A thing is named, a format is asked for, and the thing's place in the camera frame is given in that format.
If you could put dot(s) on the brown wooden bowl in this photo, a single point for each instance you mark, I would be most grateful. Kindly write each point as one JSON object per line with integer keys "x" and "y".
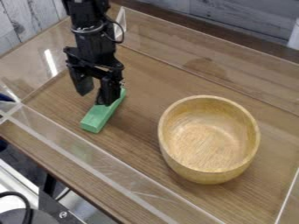
{"x": 209, "y": 138}

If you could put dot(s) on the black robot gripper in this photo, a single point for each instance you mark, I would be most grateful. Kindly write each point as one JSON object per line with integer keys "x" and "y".
{"x": 92, "y": 60}

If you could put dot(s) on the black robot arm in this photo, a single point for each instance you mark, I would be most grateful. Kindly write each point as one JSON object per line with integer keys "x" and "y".
{"x": 88, "y": 13}

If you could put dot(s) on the black metal bracket with screw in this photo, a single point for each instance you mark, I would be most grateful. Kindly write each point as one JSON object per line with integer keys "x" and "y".
{"x": 59, "y": 212}

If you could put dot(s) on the green rectangular block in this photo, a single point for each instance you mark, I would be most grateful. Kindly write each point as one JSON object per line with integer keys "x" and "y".
{"x": 99, "y": 114}

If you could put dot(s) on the clear acrylic tray wall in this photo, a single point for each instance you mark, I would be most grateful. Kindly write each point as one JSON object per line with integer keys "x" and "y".
{"x": 115, "y": 168}

